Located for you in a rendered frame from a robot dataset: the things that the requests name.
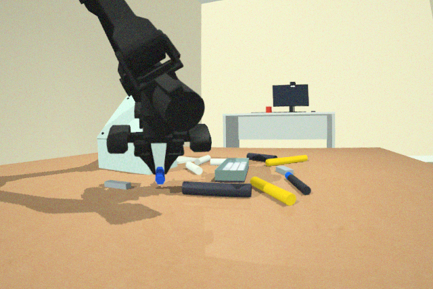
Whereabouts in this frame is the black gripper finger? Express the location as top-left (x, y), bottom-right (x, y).
top-left (164, 144), bottom-right (185, 175)
top-left (134, 144), bottom-right (156, 175)

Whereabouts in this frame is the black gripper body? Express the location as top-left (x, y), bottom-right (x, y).
top-left (106, 104), bottom-right (212, 154)

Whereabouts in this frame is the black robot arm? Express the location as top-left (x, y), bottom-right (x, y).
top-left (79, 0), bottom-right (205, 132)

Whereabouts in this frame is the blue stylus with white tip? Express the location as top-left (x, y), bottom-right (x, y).
top-left (155, 166), bottom-right (165, 185)

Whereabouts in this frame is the yellow cylinder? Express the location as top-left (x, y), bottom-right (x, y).
top-left (265, 155), bottom-right (308, 166)
top-left (250, 177), bottom-right (296, 206)

